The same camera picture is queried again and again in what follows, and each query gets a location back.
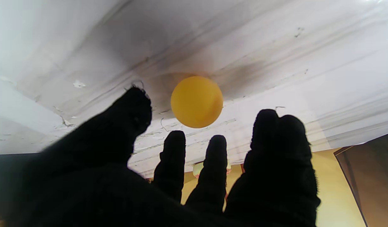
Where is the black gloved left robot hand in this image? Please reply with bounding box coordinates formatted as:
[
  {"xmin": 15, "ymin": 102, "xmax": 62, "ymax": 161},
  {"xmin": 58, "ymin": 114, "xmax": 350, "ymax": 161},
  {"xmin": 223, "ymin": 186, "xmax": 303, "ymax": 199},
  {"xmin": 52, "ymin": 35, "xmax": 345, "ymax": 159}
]
[{"xmin": 5, "ymin": 86, "xmax": 321, "ymax": 227}]

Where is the orange ping pong ball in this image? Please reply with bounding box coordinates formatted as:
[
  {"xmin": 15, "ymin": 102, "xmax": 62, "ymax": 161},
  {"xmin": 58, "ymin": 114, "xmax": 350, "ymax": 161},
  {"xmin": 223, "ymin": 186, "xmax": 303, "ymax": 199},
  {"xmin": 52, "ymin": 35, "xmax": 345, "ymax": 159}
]
[{"xmin": 170, "ymin": 76, "xmax": 224, "ymax": 129}]

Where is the printed living room backdrop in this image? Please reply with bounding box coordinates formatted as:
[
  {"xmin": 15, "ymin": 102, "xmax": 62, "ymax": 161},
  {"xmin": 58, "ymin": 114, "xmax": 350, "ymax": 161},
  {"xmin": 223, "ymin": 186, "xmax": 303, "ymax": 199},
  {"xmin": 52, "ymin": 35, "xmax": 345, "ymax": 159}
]
[{"xmin": 147, "ymin": 131, "xmax": 388, "ymax": 227}]

